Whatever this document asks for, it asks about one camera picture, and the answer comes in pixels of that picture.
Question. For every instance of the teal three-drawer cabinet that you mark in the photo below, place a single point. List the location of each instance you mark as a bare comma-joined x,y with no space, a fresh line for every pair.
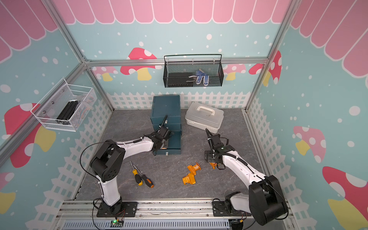
166,111

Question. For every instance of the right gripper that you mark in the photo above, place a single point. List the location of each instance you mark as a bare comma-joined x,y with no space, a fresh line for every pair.
207,156

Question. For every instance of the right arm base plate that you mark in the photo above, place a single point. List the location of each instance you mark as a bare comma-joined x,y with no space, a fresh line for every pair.
224,208

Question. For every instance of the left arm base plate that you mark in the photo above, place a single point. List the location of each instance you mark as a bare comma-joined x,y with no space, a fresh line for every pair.
128,209

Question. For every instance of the white wire wall basket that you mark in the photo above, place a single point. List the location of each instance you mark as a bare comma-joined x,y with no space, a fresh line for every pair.
50,106

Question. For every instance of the blue white item in basket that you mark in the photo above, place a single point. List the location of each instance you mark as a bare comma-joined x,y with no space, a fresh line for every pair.
200,77

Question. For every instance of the black box in white basket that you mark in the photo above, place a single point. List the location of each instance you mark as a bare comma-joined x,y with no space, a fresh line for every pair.
67,112

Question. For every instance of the black wire wall basket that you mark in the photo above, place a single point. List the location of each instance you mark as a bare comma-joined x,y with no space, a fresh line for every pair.
209,63

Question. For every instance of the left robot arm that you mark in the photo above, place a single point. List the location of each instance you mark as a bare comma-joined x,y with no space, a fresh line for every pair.
107,162

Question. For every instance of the orange handled screwdriver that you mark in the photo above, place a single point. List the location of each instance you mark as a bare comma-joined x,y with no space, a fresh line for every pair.
147,181

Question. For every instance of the small green circuit board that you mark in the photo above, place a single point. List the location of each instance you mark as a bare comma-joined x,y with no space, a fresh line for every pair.
116,223

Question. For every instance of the white plastic lidded box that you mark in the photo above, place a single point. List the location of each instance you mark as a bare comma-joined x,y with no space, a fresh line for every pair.
204,117

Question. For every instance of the yellow handled screwdriver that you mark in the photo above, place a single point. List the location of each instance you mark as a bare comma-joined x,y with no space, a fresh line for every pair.
137,176

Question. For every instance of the white slotted cable duct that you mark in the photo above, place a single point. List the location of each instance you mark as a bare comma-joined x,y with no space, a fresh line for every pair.
150,224

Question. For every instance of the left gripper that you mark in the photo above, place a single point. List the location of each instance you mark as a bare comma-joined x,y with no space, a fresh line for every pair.
166,143

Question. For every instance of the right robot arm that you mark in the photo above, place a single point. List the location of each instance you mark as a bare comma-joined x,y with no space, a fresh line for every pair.
265,200

